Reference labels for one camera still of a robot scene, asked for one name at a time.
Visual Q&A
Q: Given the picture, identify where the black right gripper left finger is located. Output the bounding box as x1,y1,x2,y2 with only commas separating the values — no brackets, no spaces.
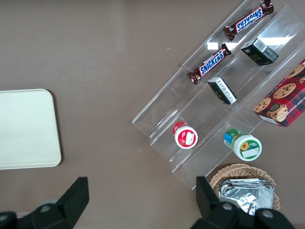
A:
30,176,90,229

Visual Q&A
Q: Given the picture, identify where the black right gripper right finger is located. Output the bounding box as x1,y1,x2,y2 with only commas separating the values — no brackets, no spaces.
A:
190,176,239,229

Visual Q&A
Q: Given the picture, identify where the light tan wicker basket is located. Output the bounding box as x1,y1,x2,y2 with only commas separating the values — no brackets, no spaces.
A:
209,163,282,213

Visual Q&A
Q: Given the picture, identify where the beige rectangular tray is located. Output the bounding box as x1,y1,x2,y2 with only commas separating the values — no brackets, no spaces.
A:
0,88,62,170

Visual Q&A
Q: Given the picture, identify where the stack of foil containers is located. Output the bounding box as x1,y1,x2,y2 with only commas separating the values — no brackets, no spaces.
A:
217,178,275,217

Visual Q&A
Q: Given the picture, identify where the green lidded cup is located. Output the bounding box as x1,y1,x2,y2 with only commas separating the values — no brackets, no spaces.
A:
223,128,263,162

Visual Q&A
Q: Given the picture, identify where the red lidded cup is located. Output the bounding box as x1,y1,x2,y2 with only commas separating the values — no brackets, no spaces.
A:
172,120,199,150

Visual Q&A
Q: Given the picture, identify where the clear acrylic stepped display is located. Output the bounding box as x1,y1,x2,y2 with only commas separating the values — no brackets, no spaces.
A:
131,0,305,190

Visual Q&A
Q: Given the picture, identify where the small black carton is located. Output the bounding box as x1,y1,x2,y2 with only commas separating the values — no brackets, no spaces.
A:
207,76,238,106
240,36,280,67

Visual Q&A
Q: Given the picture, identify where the red tartan cookie box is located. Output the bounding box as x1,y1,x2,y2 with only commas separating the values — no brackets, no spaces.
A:
253,59,305,129

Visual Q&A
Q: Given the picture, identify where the Snickers chocolate bar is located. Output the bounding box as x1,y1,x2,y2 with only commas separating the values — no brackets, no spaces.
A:
223,0,275,42
186,43,233,86

